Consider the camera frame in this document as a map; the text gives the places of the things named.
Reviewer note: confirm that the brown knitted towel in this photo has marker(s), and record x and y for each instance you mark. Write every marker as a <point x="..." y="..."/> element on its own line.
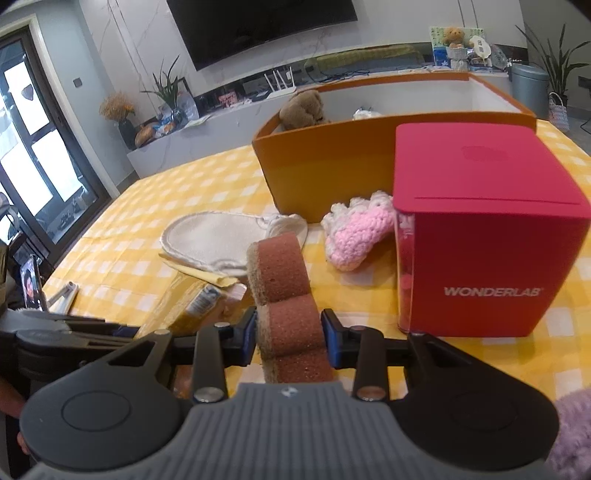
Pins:
<point x="302" y="110"/>

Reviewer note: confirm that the loose papers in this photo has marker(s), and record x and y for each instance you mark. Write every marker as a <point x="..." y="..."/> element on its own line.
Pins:
<point x="196" y="122"/>

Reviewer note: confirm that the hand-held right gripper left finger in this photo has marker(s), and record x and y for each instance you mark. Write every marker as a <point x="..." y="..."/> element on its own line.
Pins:
<point x="248" y="337"/>

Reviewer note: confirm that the phone on stand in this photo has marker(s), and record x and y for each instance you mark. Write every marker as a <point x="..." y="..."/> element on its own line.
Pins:
<point x="32" y="281"/>

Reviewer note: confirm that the tall leafy potted plant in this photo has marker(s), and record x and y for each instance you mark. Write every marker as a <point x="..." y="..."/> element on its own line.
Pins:
<point x="558" y="60"/>

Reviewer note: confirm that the yellow checked tablecloth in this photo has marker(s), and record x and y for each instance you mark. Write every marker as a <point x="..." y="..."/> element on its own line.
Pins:
<point x="152" y="198"/>

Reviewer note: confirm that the white marble tv cabinet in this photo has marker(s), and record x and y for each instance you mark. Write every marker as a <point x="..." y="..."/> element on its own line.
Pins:
<point x="184" y="147"/>

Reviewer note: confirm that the pink card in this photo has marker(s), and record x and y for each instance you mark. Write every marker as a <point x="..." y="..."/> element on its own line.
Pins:
<point x="227" y="100"/>

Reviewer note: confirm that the purple fluffy cloth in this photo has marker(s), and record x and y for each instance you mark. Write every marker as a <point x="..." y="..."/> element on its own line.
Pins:
<point x="572" y="438"/>

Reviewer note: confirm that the orange cardboard box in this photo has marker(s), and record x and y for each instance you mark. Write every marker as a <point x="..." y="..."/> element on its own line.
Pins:
<point x="332" y="170"/>

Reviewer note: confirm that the brown teddy bear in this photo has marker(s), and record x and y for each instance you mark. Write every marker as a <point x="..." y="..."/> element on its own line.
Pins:
<point x="455" y="39"/>

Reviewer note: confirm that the grey trash can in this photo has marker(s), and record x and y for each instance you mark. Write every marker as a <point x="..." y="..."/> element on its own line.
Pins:
<point x="528" y="92"/>

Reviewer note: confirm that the white bath mitt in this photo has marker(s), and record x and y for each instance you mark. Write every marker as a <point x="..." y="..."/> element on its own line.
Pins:
<point x="207" y="235"/>

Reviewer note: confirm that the green plant in glass vase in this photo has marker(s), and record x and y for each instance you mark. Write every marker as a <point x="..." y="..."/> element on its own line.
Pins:
<point x="168" y="92"/>

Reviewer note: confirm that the dried flowers in vase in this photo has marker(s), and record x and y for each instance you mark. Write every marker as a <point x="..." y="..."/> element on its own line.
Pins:
<point x="117" y="110"/>

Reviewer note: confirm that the clear plastic packet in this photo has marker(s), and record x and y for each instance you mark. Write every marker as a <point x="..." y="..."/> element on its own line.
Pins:
<point x="194" y="304"/>

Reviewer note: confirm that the green picture board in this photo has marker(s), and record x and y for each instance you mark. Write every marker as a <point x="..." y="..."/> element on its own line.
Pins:
<point x="436" y="34"/>

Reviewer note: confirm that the person's left hand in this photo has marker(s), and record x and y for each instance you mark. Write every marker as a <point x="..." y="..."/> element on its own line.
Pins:
<point x="10" y="397"/>

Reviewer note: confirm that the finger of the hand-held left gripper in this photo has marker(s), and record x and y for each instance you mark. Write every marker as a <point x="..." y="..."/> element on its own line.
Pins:
<point x="115" y="339"/>

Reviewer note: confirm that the white round hand fan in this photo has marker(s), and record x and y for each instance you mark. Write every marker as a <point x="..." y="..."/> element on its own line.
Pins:
<point x="480" y="46"/>

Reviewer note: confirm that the blue tissue box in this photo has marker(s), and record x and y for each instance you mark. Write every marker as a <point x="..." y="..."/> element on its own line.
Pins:
<point x="441" y="57"/>

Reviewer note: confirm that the white router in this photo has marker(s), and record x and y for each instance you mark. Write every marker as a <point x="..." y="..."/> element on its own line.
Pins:
<point x="281" y="87"/>

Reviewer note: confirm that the glass balcony door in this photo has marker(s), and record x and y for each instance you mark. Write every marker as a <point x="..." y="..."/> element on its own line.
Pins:
<point x="37" y="138"/>

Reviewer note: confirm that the yellow cloth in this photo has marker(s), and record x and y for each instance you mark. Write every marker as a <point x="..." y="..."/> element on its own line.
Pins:
<point x="198" y="272"/>

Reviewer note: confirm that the orange-brown sponge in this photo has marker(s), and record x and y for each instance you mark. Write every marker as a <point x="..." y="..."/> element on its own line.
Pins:
<point x="286" y="323"/>

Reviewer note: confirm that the bread bag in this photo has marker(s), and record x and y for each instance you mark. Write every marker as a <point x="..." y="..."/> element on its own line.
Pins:
<point x="152" y="134"/>

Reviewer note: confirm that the black wall television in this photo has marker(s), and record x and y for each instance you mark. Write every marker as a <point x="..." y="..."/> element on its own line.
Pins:
<point x="258" y="27"/>

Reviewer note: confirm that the woven handbag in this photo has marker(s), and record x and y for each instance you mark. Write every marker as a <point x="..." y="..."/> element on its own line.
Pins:
<point x="558" y="113"/>

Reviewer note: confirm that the clear plastic bag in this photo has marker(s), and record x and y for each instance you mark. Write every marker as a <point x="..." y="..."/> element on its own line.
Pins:
<point x="367" y="114"/>

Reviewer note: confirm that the pink crochet item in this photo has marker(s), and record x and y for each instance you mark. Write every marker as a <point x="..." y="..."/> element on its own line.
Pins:
<point x="355" y="235"/>

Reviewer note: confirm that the red cube box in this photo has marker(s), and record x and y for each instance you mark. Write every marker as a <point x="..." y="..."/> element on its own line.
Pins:
<point x="485" y="258"/>

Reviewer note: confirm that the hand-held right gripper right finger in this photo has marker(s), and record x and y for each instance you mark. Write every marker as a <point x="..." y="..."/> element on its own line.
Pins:
<point x="331" y="339"/>

